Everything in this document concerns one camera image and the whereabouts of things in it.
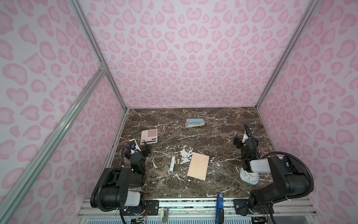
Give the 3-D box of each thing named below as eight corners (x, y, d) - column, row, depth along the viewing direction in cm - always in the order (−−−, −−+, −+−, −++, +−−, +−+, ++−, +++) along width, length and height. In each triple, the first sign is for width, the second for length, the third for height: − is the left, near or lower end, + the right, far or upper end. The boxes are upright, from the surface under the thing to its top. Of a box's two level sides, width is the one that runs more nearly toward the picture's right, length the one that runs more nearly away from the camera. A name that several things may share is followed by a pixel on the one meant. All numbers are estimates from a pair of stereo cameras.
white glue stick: (169, 171, 88) (168, 170, 86) (172, 157, 94) (171, 155, 92) (173, 172, 87) (173, 170, 86) (176, 157, 94) (176, 156, 92)
